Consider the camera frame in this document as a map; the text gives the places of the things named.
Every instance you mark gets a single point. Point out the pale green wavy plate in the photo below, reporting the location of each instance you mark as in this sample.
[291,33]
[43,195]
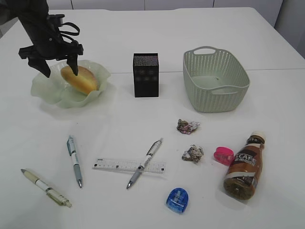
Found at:
[55,90]

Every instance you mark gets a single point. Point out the cream white pen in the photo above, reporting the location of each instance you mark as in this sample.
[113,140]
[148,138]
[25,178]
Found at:
[50,192]

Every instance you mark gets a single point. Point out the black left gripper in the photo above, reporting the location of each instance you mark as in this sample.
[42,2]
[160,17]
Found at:
[51,39]

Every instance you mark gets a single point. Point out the pink pencil sharpener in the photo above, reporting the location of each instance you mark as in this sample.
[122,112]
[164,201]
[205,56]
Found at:
[223,155]

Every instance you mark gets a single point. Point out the light green woven basket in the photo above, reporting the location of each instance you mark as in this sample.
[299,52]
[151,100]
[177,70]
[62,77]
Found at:
[214,79]

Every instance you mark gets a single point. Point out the blue pencil sharpener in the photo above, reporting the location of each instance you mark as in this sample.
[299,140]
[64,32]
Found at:
[177,200]

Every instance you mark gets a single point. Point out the black pen holder box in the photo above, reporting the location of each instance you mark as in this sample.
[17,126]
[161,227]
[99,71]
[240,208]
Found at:
[146,74]

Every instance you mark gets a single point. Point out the clear plastic ruler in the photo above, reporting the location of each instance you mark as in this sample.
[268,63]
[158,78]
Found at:
[127,165]

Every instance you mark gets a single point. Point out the brown coffee bottle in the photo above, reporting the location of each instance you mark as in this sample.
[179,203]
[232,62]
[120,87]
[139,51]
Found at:
[245,169]

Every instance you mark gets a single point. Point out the paper ball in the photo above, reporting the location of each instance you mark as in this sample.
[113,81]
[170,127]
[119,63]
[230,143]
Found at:
[185,127]
[193,154]

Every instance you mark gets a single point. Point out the blue grey pen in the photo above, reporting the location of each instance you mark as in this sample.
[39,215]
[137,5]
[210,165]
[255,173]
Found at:
[76,166]

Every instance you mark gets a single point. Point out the bread roll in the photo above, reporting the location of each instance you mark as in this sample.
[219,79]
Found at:
[85,82]

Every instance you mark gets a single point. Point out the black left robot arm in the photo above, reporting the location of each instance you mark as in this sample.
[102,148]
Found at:
[10,9]

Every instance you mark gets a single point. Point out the grey pen on ruler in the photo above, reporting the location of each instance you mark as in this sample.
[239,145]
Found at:
[153,149]

